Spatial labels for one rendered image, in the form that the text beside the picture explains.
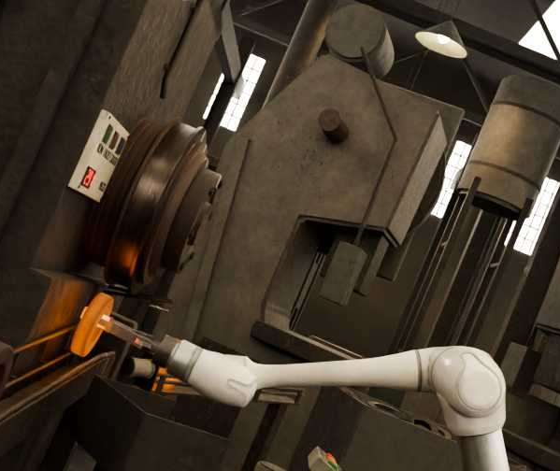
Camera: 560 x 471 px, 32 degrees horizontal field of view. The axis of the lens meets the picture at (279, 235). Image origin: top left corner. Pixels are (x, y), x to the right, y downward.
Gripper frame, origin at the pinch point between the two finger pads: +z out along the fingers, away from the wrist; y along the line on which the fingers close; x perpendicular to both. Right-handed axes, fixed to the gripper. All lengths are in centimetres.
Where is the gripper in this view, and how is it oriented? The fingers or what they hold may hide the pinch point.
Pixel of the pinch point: (95, 318)
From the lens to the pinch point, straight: 237.0
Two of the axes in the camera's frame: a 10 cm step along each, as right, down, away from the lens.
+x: 4.3, -9.0, 0.6
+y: 0.1, 0.7, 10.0
